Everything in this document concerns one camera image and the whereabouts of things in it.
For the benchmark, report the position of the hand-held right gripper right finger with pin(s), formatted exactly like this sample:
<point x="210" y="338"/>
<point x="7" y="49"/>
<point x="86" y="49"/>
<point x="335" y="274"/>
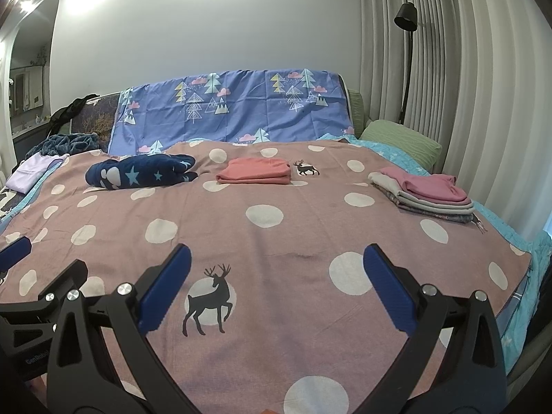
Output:
<point x="388" y="287"/>

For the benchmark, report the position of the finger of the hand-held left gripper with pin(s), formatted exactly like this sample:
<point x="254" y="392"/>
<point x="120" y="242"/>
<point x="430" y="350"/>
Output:
<point x="64" y="278"/>
<point x="15" y="252"/>

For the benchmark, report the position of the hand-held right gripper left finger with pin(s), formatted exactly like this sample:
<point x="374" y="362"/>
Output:
<point x="168" y="287"/>

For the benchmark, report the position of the pink long-sleeved shirt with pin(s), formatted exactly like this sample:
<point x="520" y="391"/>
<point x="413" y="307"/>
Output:
<point x="254" y="172"/>

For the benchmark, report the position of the stack of folded clothes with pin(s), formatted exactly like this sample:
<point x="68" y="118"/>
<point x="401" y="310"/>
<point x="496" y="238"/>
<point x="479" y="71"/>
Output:
<point x="386" y="181"/>

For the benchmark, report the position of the cartoon-print quilt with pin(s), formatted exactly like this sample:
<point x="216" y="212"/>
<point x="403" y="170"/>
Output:
<point x="8" y="202"/>

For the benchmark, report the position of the lavender cloth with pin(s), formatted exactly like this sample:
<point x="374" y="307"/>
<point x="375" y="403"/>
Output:
<point x="30" y="172"/>

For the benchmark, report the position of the folded grey garment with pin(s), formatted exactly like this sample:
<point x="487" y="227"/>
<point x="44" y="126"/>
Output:
<point x="448" y="217"/>

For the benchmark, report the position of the pink polka-dot blanket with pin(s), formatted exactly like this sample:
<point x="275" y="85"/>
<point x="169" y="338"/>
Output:
<point x="302" y="246"/>

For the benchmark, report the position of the folded pink garment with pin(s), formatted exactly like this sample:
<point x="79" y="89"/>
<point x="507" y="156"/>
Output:
<point x="431" y="187"/>

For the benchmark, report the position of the navy star-print blanket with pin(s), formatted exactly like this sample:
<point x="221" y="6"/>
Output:
<point x="142" y="172"/>

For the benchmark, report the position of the dark teal fuzzy blanket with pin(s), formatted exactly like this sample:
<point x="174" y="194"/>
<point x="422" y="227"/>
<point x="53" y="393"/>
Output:
<point x="73" y="141"/>

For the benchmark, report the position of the green pillow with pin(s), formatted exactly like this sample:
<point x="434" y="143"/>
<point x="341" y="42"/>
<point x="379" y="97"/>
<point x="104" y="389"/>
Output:
<point x="401" y="140"/>

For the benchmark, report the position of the black garment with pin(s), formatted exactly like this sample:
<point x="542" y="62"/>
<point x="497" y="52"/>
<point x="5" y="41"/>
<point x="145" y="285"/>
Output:
<point x="71" y="110"/>

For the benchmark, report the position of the dark printed headboard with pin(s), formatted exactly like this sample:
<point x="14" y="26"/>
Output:
<point x="95" y="120"/>

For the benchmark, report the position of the arched doorway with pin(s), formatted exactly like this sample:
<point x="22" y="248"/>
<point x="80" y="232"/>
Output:
<point x="30" y="77"/>

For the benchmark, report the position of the sage green cushion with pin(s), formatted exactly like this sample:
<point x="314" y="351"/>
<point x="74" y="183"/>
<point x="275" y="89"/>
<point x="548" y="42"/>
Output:
<point x="357" y="108"/>

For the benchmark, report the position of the blue tree-print sheet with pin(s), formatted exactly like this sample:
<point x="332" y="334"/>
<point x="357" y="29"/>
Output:
<point x="250" y="108"/>

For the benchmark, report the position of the white pleated curtain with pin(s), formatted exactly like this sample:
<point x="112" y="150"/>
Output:
<point x="483" y="95"/>

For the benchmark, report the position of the black floor lamp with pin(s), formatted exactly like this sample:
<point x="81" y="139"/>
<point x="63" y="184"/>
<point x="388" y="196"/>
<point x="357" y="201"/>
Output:
<point x="405" y="15"/>

